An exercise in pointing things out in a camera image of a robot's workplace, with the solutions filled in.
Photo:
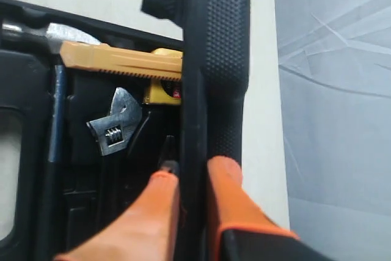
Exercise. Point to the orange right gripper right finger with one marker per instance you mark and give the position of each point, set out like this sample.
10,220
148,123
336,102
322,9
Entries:
237,227

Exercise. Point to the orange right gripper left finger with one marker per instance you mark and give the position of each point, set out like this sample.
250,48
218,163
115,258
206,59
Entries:
146,230

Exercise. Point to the black plastic tool case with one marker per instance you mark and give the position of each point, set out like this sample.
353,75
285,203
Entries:
59,206

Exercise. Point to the silver adjustable wrench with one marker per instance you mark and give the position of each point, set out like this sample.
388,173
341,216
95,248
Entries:
114,131

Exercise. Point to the yellow tape measure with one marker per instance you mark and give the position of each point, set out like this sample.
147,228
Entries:
161,92

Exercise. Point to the steel claw hammer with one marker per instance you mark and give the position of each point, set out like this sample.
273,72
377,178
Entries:
46,41

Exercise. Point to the white backdrop curtain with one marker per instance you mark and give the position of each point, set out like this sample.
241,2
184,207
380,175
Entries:
334,67

